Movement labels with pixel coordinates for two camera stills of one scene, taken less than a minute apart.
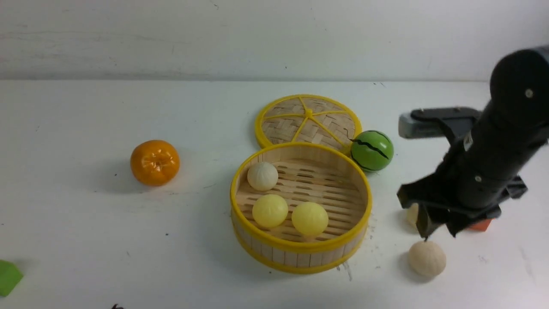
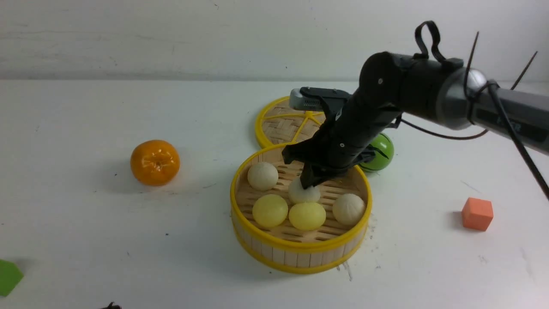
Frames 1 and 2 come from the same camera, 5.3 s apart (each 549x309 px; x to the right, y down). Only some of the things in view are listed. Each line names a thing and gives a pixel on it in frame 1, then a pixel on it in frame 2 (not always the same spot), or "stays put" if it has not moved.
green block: x=10 y=275 stays put
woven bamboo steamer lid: x=307 y=118 stays put
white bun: x=262 y=176 stays put
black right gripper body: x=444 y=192 → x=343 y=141
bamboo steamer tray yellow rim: x=300 y=207 stays put
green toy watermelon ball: x=372 y=150 stays put
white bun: x=426 y=259 → x=348 y=209
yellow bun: x=269 y=210 stays put
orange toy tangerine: x=155 y=162 stays put
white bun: x=412 y=215 → x=298 y=194
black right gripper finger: x=425 y=218 → x=313 y=173
